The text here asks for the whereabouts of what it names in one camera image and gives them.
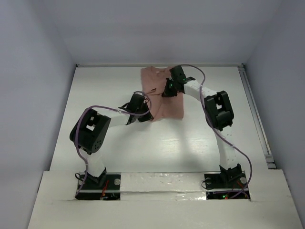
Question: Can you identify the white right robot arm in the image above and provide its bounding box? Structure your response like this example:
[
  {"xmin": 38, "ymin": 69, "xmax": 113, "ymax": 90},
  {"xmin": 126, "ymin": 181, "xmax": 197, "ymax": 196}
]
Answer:
[{"xmin": 162, "ymin": 65, "xmax": 242, "ymax": 187}]

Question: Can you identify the aluminium table rail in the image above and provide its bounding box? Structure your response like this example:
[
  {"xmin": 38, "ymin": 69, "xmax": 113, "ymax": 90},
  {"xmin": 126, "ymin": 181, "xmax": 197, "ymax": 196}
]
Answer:
[
  {"xmin": 76, "ymin": 63, "xmax": 244, "ymax": 68},
  {"xmin": 238, "ymin": 66, "xmax": 277, "ymax": 169}
]

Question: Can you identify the aluminium back table rail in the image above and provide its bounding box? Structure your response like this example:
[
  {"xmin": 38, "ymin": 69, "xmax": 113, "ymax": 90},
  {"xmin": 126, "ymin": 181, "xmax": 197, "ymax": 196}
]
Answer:
[{"xmin": 76, "ymin": 63, "xmax": 244, "ymax": 68}]

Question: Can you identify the white foam front board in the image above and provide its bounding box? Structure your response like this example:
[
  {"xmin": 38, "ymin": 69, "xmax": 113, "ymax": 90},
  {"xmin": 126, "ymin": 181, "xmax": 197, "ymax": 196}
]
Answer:
[{"xmin": 29, "ymin": 170, "xmax": 302, "ymax": 229}]

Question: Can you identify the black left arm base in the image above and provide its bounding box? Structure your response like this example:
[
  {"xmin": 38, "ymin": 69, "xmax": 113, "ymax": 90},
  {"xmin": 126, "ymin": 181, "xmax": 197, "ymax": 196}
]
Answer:
[{"xmin": 75, "ymin": 173, "xmax": 121, "ymax": 200}]

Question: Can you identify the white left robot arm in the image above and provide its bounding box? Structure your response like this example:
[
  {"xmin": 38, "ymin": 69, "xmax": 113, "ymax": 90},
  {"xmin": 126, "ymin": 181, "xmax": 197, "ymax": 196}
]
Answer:
[{"xmin": 70, "ymin": 91, "xmax": 153, "ymax": 188}]

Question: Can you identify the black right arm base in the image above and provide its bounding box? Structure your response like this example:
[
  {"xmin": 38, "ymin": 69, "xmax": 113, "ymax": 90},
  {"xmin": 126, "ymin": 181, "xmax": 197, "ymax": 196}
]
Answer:
[{"xmin": 201, "ymin": 172, "xmax": 250, "ymax": 200}]

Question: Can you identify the pink printed t-shirt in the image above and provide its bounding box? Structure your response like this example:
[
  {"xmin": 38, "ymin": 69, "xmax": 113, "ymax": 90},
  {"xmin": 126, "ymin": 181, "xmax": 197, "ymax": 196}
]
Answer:
[{"xmin": 140, "ymin": 66, "xmax": 185, "ymax": 122}]

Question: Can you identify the aluminium right table rail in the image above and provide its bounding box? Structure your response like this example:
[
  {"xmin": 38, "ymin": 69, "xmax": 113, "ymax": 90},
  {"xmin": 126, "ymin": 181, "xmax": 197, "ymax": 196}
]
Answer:
[{"xmin": 238, "ymin": 66, "xmax": 277, "ymax": 169}]

